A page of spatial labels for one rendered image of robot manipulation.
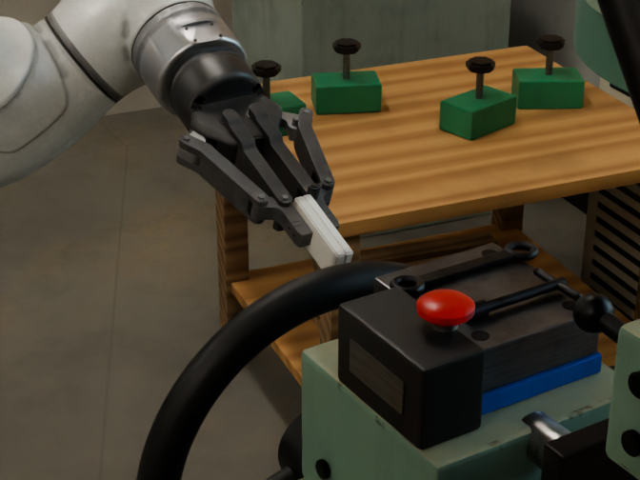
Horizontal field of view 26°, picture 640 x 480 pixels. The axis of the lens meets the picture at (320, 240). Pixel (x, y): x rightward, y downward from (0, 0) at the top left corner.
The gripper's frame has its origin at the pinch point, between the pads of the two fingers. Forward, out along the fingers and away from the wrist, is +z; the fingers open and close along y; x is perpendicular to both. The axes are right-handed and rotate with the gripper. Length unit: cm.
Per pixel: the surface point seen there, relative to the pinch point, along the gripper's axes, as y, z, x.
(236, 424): 41, -59, 116
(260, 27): 89, -145, 102
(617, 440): -13, 39, -29
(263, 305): -14.7, 13.9, -12.1
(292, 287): -12.6, 13.7, -12.7
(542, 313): -7.0, 28.2, -23.2
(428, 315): -14.6, 27.4, -25.2
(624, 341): -13, 37, -33
